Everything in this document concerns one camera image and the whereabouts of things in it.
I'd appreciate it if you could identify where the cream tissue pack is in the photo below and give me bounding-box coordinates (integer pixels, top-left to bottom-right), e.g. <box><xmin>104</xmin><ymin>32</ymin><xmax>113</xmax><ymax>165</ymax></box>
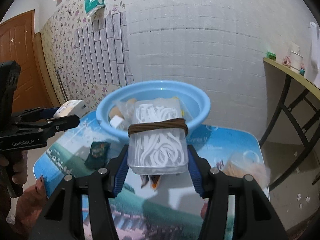
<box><xmin>53</xmin><ymin>100</ymin><xmax>87</xmax><ymax>118</ymax></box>

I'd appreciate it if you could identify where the clear box of white cables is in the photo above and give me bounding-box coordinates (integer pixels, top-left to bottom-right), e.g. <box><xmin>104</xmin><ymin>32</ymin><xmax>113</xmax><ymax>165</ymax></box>
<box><xmin>127</xmin><ymin>97</ymin><xmax>188</xmax><ymax>175</ymax></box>

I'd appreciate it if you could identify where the person left hand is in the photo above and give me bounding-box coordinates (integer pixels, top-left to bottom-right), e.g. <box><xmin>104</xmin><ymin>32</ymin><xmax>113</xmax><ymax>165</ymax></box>
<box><xmin>11</xmin><ymin>151</ymin><xmax>28</xmax><ymax>186</ymax></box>

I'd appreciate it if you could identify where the dark green snack packet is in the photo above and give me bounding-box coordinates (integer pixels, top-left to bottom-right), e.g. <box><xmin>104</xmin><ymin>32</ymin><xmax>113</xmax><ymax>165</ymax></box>
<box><xmin>85</xmin><ymin>142</ymin><xmax>110</xmax><ymax>170</ymax></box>

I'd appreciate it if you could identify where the clear bag of items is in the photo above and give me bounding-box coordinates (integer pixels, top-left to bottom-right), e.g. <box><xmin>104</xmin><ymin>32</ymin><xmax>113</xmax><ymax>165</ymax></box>
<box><xmin>222</xmin><ymin>150</ymin><xmax>271</xmax><ymax>189</ymax></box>

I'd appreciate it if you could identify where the white charger block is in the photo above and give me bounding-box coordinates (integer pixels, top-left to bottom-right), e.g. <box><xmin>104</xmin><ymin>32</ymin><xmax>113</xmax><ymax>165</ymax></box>
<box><xmin>110</xmin><ymin>115</ymin><xmax>126</xmax><ymax>130</ymax></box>

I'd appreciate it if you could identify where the beige plush doll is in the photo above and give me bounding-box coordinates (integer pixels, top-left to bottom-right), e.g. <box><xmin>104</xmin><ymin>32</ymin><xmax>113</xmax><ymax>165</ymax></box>
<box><xmin>109</xmin><ymin>98</ymin><xmax>137</xmax><ymax>122</ymax></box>

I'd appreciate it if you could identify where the brown wooden door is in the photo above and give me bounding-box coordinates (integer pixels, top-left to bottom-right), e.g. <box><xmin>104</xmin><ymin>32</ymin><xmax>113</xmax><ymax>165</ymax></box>
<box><xmin>1</xmin><ymin>10</ymin><xmax>53</xmax><ymax>112</ymax></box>

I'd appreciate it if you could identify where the blue scenery table mat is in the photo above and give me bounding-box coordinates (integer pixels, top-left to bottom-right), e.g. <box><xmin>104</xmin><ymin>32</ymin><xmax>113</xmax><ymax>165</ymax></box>
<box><xmin>33</xmin><ymin>112</ymin><xmax>264</xmax><ymax>239</ymax></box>

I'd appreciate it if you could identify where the blue plastic basin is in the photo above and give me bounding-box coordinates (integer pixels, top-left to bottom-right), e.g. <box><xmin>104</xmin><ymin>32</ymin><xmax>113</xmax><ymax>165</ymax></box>
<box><xmin>95</xmin><ymin>80</ymin><xmax>211</xmax><ymax>144</ymax></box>

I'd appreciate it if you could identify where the wooden folding side table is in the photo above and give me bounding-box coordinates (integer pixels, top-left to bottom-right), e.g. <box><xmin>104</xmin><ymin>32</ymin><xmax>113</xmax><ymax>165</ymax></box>
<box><xmin>259</xmin><ymin>57</ymin><xmax>319</xmax><ymax>191</ymax></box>

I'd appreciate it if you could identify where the small green box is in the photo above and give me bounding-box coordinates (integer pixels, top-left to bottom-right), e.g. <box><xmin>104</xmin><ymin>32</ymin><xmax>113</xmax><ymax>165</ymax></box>
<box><xmin>266</xmin><ymin>51</ymin><xmax>276</xmax><ymax>61</ymax></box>

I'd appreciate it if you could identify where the white cup on table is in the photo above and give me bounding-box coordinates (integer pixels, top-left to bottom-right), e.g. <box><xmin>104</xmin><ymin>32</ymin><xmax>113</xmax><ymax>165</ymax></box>
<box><xmin>290</xmin><ymin>51</ymin><xmax>303</xmax><ymax>74</ymax></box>

